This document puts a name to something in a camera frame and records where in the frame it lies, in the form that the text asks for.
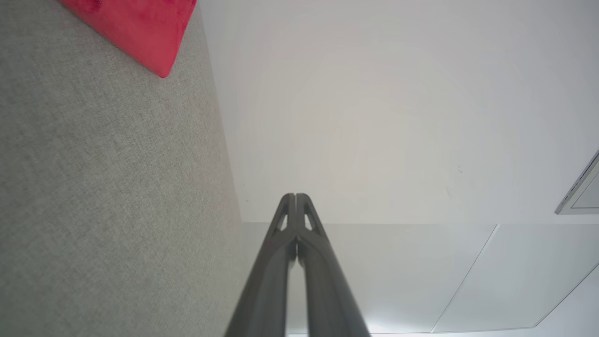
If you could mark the red Bulls 23 jersey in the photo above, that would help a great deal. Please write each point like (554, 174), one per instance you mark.
(140, 28)

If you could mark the grey fabric sofa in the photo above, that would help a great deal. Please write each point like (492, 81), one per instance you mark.
(103, 187)

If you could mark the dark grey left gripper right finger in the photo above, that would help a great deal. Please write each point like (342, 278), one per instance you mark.
(327, 290)

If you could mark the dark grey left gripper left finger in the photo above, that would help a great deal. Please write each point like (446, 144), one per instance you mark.
(269, 281)

